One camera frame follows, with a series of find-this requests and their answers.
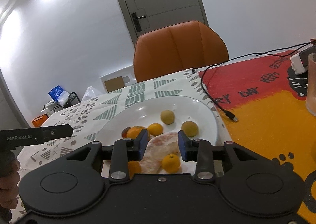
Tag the white plastic bag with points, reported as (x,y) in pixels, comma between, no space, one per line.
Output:
(91,94)

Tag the blue plastic bag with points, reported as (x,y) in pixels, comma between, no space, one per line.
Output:
(56,93)

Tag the clear plastic cup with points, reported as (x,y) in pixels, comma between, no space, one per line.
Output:
(311,85)

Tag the white green patterned tablecloth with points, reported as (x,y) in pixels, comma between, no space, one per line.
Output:
(111,105)

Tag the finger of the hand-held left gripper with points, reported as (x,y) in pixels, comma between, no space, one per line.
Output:
(58,132)

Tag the orange box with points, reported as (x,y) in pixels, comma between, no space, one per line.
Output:
(39,121)

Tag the white round plate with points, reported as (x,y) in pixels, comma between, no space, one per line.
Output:
(172,107)

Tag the person's left hand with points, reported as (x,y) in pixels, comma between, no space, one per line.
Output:
(8,189)

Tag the round yellow-brown fruit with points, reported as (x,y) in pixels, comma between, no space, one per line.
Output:
(189,128)
(167,117)

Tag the red orange printed tablecloth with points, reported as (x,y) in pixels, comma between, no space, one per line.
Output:
(266,120)

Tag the brown cardboard sheet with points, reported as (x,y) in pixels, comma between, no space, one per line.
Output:
(114,84)

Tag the white foam packaging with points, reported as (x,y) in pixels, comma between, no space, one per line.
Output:
(116,73)

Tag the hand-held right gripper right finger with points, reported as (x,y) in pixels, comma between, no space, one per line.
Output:
(181,143)

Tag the white grey charger block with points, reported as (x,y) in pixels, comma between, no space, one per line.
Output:
(300,62)

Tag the small orange mandarin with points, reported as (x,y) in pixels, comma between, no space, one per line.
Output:
(155,129)
(134,167)
(170,163)
(135,132)

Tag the orange leather chair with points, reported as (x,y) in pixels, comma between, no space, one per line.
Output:
(180,51)

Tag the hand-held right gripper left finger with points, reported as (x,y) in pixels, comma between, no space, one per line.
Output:
(144,143)

